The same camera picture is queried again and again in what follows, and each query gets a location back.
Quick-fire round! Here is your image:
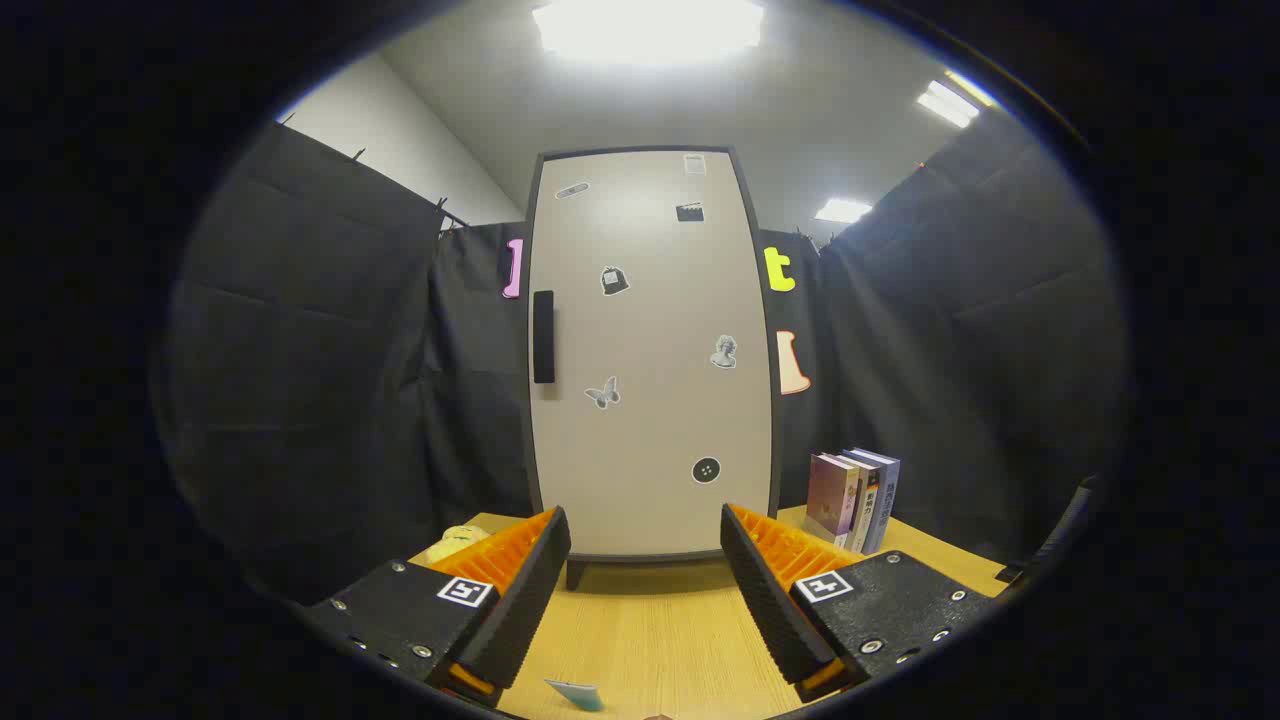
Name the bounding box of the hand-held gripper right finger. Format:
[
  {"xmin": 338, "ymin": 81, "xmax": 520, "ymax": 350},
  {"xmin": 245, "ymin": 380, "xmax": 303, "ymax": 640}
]
[{"xmin": 720, "ymin": 503, "xmax": 1001, "ymax": 704}]

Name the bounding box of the blue white tube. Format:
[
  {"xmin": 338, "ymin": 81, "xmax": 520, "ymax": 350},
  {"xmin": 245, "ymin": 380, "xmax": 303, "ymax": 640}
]
[{"xmin": 545, "ymin": 678, "xmax": 606, "ymax": 713}]

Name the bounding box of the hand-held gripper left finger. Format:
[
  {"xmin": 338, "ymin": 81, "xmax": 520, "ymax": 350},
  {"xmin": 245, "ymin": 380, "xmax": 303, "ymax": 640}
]
[{"xmin": 300, "ymin": 505, "xmax": 573, "ymax": 709}]

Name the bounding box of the white orange book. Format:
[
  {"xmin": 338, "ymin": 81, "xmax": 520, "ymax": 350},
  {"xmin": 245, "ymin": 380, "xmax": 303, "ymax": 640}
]
[{"xmin": 845, "ymin": 455, "xmax": 883, "ymax": 553}]

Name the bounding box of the purple book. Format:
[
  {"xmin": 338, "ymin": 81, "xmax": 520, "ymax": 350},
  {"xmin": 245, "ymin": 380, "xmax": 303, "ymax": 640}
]
[{"xmin": 803, "ymin": 453, "xmax": 861, "ymax": 549}]

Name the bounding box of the black door handle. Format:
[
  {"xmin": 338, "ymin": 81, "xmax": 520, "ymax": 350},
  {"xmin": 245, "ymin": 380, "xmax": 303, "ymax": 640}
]
[{"xmin": 533, "ymin": 290, "xmax": 555, "ymax": 385}]

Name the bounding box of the blue grey book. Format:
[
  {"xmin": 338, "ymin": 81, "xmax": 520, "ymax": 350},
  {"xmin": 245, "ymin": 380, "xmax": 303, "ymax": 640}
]
[{"xmin": 855, "ymin": 447, "xmax": 901, "ymax": 554}]

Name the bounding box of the yellow plush toy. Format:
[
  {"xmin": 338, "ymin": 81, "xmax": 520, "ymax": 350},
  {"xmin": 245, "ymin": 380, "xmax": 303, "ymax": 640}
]
[{"xmin": 430, "ymin": 525, "xmax": 491, "ymax": 566}]

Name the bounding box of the black ribbed handle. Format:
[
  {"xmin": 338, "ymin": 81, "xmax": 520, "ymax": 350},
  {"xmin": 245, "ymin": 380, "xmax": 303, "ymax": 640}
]
[{"xmin": 995, "ymin": 475, "xmax": 1101, "ymax": 584}]

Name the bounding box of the black backdrop cloth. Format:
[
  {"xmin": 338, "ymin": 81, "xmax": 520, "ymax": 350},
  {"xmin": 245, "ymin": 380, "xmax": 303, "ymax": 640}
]
[{"xmin": 150, "ymin": 110, "xmax": 1131, "ymax": 606}]

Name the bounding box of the large ceiling light panel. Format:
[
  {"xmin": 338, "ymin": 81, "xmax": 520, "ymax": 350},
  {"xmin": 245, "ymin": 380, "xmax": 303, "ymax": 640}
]
[{"xmin": 530, "ymin": 0, "xmax": 766, "ymax": 66}]

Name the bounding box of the long ceiling light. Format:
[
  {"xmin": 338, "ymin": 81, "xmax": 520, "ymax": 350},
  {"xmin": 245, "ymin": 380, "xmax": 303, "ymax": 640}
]
[{"xmin": 917, "ymin": 70, "xmax": 996, "ymax": 129}]

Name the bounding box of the beige cabinet door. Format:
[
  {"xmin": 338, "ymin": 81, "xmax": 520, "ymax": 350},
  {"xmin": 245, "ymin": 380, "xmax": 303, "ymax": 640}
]
[{"xmin": 530, "ymin": 150, "xmax": 774, "ymax": 558}]

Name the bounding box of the dark grey cabinet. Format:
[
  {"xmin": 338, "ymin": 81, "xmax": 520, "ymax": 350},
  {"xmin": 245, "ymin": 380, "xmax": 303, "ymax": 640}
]
[{"xmin": 522, "ymin": 145, "xmax": 783, "ymax": 591}]

